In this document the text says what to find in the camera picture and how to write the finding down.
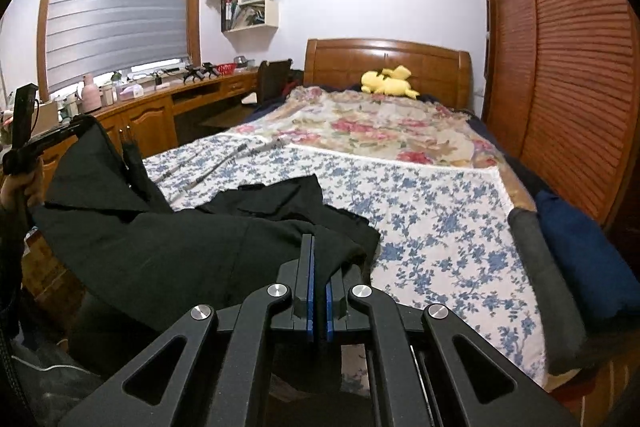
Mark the pink tissue box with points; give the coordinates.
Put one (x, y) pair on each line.
(131, 92)

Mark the dark chair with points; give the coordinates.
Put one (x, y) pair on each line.
(272, 82)

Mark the wooden bed headboard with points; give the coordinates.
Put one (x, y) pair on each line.
(340, 67)

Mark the red basket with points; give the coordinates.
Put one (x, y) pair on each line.
(226, 68)

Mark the wooden louvered wardrobe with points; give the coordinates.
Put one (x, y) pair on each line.
(575, 57)

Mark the grey window blind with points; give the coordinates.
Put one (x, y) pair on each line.
(120, 7)

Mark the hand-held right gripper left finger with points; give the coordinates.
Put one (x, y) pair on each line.
(311, 287)

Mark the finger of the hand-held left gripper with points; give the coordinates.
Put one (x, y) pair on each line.
(60, 133)

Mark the red floral blanket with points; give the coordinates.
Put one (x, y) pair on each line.
(375, 127)

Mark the yellow plush toy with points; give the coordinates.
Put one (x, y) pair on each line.
(387, 82)

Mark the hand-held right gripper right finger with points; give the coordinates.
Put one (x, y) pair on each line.
(328, 307)

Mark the folded navy garment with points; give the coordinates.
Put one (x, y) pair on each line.
(585, 257)

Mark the blue floral bed sheet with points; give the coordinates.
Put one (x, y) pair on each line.
(425, 232)

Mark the person's left hand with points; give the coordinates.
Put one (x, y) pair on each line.
(11, 193)

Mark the black coat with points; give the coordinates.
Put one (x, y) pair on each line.
(175, 247)

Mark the wooden desk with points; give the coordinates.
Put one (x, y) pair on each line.
(150, 122)

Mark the folded grey garment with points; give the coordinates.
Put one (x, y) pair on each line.
(545, 277)

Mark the pink bottle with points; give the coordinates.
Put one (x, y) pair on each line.
(91, 94)

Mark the grey pot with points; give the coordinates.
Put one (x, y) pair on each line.
(242, 62)

